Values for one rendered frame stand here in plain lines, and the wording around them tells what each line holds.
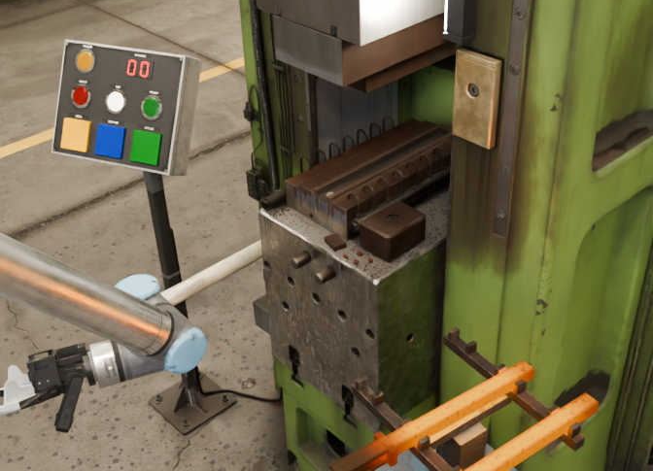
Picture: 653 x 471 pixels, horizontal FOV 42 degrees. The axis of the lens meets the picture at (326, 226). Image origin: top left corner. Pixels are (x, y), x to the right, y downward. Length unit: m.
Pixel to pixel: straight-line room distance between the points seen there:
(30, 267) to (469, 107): 0.81
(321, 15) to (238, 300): 1.70
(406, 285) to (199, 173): 2.27
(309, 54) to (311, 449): 1.15
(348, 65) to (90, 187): 2.48
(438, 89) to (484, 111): 0.59
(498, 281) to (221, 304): 1.57
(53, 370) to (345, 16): 0.87
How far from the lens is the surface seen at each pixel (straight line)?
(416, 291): 1.81
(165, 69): 2.03
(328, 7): 1.59
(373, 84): 1.74
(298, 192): 1.87
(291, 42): 1.70
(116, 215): 3.72
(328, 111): 2.01
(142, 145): 2.04
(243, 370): 2.85
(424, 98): 2.18
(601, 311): 2.13
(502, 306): 1.78
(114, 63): 2.10
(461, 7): 1.51
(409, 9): 1.63
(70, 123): 2.15
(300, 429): 2.33
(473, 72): 1.55
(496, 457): 1.36
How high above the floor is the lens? 1.95
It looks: 34 degrees down
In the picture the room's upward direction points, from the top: 3 degrees counter-clockwise
